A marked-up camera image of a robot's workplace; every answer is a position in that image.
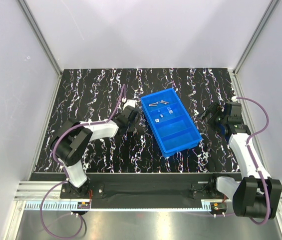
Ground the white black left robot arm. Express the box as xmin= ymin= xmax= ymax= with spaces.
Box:
xmin=50 ymin=100 xmax=139 ymax=197

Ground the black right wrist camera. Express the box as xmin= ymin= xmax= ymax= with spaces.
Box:
xmin=224 ymin=101 xmax=242 ymax=118

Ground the blue plastic divided bin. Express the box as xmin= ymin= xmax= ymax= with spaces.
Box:
xmin=140 ymin=88 xmax=202 ymax=158

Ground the silver bolt one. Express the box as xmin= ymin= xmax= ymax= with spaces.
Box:
xmin=159 ymin=100 xmax=169 ymax=105

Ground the aluminium frame rail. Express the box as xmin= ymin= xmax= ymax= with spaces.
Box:
xmin=13 ymin=181 xmax=282 ymax=213

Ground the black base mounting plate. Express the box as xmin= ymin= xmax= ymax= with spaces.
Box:
xmin=30 ymin=173 xmax=241 ymax=199

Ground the aluminium corner post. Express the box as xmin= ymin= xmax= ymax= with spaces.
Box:
xmin=233 ymin=0 xmax=280 ymax=76
xmin=16 ymin=0 xmax=63 ymax=78

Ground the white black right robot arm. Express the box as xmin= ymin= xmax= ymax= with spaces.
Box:
xmin=199 ymin=101 xmax=282 ymax=225

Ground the right aluminium corner post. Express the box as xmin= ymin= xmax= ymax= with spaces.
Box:
xmin=233 ymin=0 xmax=280 ymax=76

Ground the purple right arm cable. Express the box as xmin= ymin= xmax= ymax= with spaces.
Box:
xmin=232 ymin=96 xmax=274 ymax=225

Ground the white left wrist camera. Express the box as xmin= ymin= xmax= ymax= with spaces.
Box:
xmin=123 ymin=99 xmax=136 ymax=109

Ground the left aluminium corner post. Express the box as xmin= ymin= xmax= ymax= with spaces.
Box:
xmin=16 ymin=0 xmax=63 ymax=78

